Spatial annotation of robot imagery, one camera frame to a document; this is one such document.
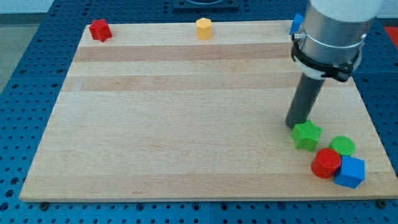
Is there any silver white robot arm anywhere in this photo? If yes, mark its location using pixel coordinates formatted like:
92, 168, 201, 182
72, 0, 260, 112
291, 0, 383, 82

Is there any blue block behind arm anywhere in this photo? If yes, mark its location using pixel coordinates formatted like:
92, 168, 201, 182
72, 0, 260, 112
289, 14, 304, 35

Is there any yellow hexagon block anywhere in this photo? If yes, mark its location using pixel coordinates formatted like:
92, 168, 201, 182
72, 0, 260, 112
195, 17, 212, 40

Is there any green star block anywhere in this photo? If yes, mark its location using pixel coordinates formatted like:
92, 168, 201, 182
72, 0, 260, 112
291, 120, 323, 152

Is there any red star block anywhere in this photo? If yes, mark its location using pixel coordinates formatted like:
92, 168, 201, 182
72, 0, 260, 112
89, 19, 113, 42

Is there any light wooden board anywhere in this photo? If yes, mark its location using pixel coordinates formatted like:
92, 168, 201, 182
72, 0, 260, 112
19, 20, 397, 202

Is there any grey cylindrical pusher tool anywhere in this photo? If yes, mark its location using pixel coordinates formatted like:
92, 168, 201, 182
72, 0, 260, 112
285, 73, 325, 129

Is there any red cylinder block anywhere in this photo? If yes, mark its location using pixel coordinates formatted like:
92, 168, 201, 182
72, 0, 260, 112
310, 148, 341, 179

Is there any green cylinder block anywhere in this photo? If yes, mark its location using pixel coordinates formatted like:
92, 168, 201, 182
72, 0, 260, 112
328, 136, 356, 156

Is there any blue cube block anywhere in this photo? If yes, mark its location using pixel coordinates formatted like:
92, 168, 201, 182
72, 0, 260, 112
333, 156, 366, 189

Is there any black cable clamp ring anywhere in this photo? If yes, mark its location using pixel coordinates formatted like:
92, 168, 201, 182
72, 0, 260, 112
290, 42, 362, 83

